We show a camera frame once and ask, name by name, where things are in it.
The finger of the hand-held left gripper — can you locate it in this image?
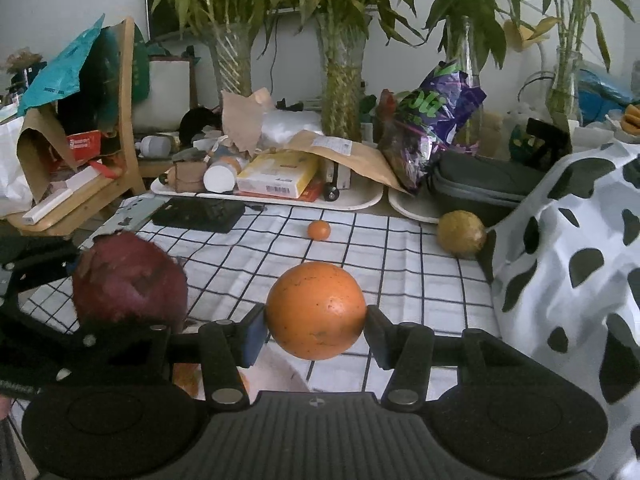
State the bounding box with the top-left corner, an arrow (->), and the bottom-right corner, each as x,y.
0,312 -> 151,377
0,236 -> 82,311

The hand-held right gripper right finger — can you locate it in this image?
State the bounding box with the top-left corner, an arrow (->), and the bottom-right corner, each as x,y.
364,305 -> 521,411

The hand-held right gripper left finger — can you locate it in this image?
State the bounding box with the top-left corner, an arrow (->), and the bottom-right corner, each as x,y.
135,304 -> 267,411

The large orange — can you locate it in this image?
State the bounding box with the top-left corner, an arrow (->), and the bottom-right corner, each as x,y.
265,261 -> 368,361

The red onion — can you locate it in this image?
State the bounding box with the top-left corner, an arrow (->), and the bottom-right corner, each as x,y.
71,231 -> 190,336

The long white box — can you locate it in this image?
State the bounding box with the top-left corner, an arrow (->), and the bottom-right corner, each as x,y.
22,165 -> 103,226

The checked tablecloth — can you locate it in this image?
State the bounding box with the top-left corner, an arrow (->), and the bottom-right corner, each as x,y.
22,195 -> 501,396

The grey metal plate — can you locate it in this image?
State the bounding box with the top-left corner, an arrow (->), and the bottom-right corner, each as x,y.
100,195 -> 171,233

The brown paper bag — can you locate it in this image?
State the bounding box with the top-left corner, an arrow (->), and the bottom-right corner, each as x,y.
16,105 -> 81,201

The red box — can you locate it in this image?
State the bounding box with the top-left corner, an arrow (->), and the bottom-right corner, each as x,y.
65,130 -> 103,163

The white tray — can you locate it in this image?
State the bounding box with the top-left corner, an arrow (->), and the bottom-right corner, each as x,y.
150,175 -> 385,212
387,187 -> 443,225

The yellowish round fruit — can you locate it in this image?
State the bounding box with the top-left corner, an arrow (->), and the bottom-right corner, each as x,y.
436,210 -> 488,260

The black flat device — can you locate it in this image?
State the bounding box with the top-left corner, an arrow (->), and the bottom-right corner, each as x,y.
151,197 -> 247,233

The black wheeled object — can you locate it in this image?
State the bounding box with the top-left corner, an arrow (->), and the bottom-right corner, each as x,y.
322,160 -> 343,203

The white cylindrical device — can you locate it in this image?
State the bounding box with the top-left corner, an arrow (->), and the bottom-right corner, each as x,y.
135,134 -> 173,158

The white cylinder container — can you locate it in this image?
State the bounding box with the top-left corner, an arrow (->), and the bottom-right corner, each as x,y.
202,156 -> 241,195

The small brown cardboard box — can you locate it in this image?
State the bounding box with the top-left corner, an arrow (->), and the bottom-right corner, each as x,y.
170,160 -> 208,193

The wooden chair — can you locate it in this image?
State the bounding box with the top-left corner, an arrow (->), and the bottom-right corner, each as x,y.
7,16 -> 151,238

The yellow box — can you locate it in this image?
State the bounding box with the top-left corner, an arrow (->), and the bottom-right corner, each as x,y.
235,150 -> 321,200

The black bag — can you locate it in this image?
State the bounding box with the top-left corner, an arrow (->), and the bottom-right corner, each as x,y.
57,27 -> 126,136

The brown paper envelope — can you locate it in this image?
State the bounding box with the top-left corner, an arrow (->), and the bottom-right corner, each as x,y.
285,130 -> 416,196

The teal plastic bag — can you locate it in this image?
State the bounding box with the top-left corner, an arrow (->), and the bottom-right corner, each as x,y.
17,14 -> 106,118

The black zipper case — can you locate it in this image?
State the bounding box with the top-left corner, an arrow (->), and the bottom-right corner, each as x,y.
430,152 -> 548,226

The cow print cloth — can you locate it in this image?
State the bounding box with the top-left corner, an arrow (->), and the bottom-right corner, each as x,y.
482,142 -> 640,480

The white board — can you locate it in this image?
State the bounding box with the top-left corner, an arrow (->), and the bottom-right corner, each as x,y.
135,57 -> 193,133

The black rounded object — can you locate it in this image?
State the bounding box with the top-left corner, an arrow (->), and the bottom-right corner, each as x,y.
179,106 -> 223,143

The white plastic bag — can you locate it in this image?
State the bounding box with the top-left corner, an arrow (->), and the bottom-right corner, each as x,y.
260,109 -> 326,143

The torn brown paper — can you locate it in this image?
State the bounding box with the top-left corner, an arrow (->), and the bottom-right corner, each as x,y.
220,87 -> 276,153

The purple snack bag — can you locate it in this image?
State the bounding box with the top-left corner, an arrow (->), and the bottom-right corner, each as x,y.
377,62 -> 488,191

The bamboo in ribbed glass vase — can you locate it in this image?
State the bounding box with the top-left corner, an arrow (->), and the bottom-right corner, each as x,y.
150,0 -> 301,111
270,0 -> 431,141

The small black box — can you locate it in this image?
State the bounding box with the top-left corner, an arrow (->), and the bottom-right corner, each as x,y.
525,117 -> 573,161

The bamboo in glass bottle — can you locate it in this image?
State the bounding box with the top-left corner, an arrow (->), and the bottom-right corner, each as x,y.
425,0 -> 521,91
500,0 -> 636,126

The blue plastic bag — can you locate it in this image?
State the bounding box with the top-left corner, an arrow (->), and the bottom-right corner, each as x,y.
577,67 -> 638,111

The yellow orange food item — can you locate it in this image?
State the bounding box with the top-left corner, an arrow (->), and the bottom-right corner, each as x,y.
620,104 -> 640,136

